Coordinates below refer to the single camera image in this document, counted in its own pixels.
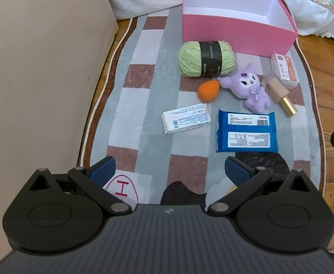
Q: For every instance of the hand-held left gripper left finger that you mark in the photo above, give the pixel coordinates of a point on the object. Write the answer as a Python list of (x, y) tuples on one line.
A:
[(102, 169)]

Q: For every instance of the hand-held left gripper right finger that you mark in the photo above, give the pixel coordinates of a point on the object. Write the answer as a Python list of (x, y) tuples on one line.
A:
[(236, 171)]

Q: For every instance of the white bed skirt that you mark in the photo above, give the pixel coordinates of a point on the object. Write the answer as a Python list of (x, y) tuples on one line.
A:
[(321, 20)]

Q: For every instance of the checked rug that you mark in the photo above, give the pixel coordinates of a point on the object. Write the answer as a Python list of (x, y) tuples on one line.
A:
[(155, 91)]

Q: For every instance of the green yarn ball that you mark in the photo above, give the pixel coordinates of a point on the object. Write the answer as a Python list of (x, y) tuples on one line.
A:
[(189, 60)]

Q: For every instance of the beige bottle with gold cap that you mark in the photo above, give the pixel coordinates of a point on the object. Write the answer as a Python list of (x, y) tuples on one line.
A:
[(278, 88)]

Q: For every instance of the beige cabinet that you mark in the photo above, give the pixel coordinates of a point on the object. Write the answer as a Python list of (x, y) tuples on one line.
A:
[(41, 62)]

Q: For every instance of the purple plush toy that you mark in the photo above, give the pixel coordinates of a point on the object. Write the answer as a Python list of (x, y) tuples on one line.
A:
[(249, 85)]

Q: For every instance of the orange makeup sponge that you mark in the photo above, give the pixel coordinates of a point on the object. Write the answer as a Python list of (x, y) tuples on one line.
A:
[(208, 91)]

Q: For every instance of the pink cardboard box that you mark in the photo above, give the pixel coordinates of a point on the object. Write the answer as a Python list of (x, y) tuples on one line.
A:
[(226, 34)]

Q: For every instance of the small orange and white box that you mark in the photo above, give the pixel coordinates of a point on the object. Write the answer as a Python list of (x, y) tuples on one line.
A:
[(284, 68)]

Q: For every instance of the white wipes packet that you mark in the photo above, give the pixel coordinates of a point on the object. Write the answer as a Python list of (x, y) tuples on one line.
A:
[(184, 118)]

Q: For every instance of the blue wipes packet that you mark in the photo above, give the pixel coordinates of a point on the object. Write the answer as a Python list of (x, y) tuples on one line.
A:
[(246, 130)]

